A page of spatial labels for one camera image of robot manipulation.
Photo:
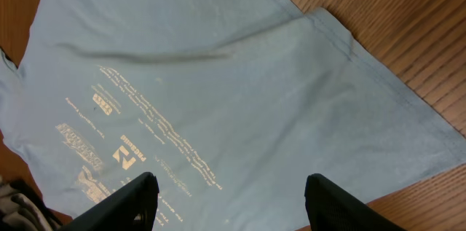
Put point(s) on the folded black garment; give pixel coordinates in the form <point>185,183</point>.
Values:
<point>21,186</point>

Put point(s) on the light blue printed t-shirt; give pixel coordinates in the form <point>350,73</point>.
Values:
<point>231,104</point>

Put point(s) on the folded grey garment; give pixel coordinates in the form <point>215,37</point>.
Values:
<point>19,213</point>

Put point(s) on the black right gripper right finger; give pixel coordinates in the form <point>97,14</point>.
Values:
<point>331,208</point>

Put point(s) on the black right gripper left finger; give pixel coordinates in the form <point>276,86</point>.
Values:
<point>133,207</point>

